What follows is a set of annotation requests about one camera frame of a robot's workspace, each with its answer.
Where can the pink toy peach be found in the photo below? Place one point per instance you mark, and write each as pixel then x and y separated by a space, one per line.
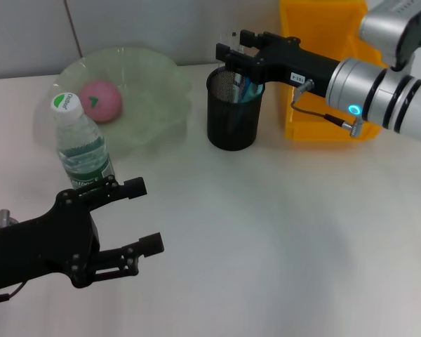
pixel 103 105

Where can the grey white pen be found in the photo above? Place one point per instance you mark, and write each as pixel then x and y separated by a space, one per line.
pixel 235 87

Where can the black mesh pen holder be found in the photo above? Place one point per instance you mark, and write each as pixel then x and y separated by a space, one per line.
pixel 224 130

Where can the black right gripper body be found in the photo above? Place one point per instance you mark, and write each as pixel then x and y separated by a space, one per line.
pixel 291 66

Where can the yellow plastic bin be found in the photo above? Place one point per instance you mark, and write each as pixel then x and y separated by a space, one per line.
pixel 337 42

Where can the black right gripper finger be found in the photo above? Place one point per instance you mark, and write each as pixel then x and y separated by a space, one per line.
pixel 236 59
pixel 254 38

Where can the blue scissors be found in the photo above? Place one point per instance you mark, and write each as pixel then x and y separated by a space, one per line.
pixel 250 93

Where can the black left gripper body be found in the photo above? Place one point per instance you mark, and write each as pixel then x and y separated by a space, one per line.
pixel 38 249

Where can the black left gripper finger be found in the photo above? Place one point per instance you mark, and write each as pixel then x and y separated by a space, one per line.
pixel 135 187
pixel 152 245

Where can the green glass fruit plate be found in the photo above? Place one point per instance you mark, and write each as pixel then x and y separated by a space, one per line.
pixel 151 91

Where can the clear green-label water bottle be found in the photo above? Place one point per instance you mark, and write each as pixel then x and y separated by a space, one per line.
pixel 84 154

